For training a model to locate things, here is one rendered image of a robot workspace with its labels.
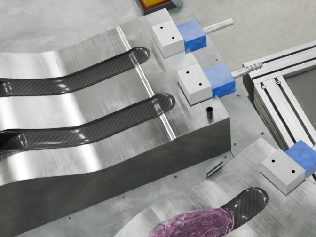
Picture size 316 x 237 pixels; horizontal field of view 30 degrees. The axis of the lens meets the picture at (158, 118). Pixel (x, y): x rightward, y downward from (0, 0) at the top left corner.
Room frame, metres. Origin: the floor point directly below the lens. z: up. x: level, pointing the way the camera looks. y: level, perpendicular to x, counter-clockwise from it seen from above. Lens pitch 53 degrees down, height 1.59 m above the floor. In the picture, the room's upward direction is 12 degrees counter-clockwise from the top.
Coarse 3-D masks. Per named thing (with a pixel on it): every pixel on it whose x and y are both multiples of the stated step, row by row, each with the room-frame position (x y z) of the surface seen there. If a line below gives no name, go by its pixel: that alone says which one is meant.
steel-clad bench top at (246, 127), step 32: (0, 0) 0.98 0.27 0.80; (32, 0) 0.96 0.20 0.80; (64, 0) 0.94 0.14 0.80; (96, 0) 0.92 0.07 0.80; (128, 0) 0.90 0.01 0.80; (0, 32) 0.89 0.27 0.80; (32, 32) 0.87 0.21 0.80; (64, 32) 0.85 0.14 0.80; (96, 32) 0.83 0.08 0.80; (224, 96) 0.62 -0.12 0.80; (256, 128) 0.54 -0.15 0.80; (224, 160) 0.49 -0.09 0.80; (128, 192) 0.47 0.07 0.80; (160, 192) 0.46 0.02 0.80; (64, 224) 0.44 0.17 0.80; (96, 224) 0.43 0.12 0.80
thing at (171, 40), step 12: (168, 24) 0.69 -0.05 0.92; (180, 24) 0.70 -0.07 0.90; (192, 24) 0.69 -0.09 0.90; (216, 24) 0.69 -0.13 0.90; (228, 24) 0.69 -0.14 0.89; (156, 36) 0.67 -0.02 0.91; (168, 36) 0.67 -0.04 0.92; (180, 36) 0.66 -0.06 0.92; (192, 36) 0.67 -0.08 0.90; (204, 36) 0.66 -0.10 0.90; (168, 48) 0.65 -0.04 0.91; (180, 48) 0.65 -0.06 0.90; (192, 48) 0.66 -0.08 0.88
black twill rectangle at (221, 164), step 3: (222, 162) 0.45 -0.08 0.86; (219, 165) 0.45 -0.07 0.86; (222, 165) 0.45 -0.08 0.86; (213, 168) 0.44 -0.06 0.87; (216, 168) 0.44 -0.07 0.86; (219, 168) 0.45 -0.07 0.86; (210, 171) 0.44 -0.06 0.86; (213, 171) 0.44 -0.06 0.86; (216, 171) 0.44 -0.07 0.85; (207, 174) 0.43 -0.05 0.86; (210, 174) 0.44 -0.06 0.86; (207, 177) 0.43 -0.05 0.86
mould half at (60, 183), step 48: (96, 48) 0.70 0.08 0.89; (48, 96) 0.61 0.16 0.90; (96, 96) 0.60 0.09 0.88; (144, 96) 0.58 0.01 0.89; (96, 144) 0.51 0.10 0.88; (144, 144) 0.49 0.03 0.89; (192, 144) 0.49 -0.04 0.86; (0, 192) 0.44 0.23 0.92; (48, 192) 0.45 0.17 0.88; (96, 192) 0.46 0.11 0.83
